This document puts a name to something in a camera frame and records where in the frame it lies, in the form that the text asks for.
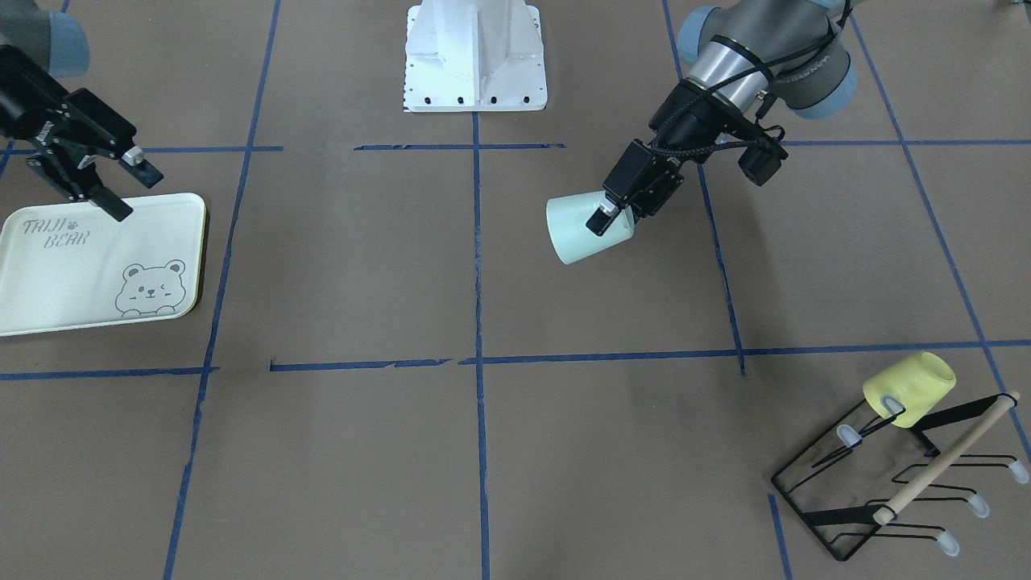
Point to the black wire cup rack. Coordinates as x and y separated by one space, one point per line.
855 479

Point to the pale green cup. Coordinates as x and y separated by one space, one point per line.
567 221

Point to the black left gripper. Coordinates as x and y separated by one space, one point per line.
679 122

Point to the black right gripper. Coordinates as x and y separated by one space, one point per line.
24 102

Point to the yellow cup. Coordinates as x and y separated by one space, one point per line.
909 388

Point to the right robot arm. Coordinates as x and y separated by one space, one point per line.
53 39

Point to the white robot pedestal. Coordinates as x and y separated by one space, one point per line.
474 56

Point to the cream bear tray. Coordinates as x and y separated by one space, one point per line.
71 266

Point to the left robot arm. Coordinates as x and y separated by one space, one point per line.
741 60

